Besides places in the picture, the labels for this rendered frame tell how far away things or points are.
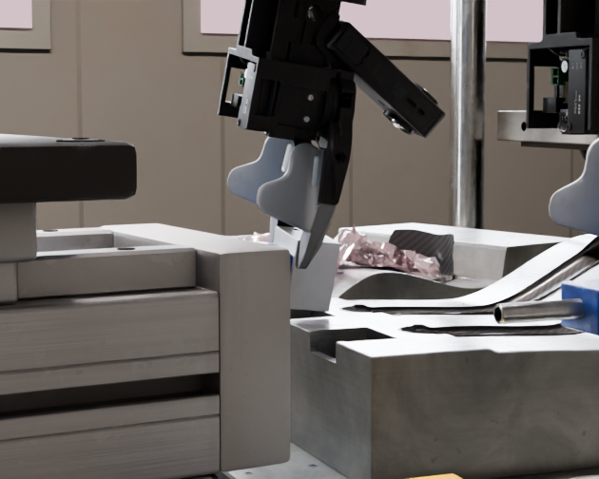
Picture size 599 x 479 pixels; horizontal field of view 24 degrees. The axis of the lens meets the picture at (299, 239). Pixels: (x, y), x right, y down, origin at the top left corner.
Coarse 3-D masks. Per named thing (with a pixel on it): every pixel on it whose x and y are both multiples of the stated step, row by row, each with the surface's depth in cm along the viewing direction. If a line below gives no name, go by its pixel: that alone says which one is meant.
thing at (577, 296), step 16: (576, 288) 83; (592, 288) 81; (496, 304) 81; (512, 304) 80; (528, 304) 81; (544, 304) 81; (560, 304) 81; (576, 304) 82; (592, 304) 81; (496, 320) 81; (512, 320) 80; (528, 320) 81; (544, 320) 81; (576, 320) 83; (592, 320) 81
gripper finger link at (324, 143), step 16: (352, 112) 101; (336, 128) 100; (352, 128) 101; (320, 144) 102; (336, 144) 100; (336, 160) 101; (320, 176) 101; (336, 176) 101; (320, 192) 101; (336, 192) 101
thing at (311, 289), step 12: (276, 228) 108; (288, 228) 108; (276, 240) 108; (288, 240) 105; (324, 240) 105; (324, 252) 105; (336, 252) 105; (312, 264) 105; (324, 264) 105; (336, 264) 105; (300, 276) 105; (312, 276) 105; (324, 276) 105; (300, 288) 105; (312, 288) 105; (324, 288) 105; (300, 300) 105; (312, 300) 105; (324, 300) 106
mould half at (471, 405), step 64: (320, 320) 104; (384, 320) 104; (448, 320) 106; (320, 384) 97; (384, 384) 89; (448, 384) 91; (512, 384) 93; (576, 384) 95; (320, 448) 98; (384, 448) 90; (448, 448) 92; (512, 448) 93; (576, 448) 95
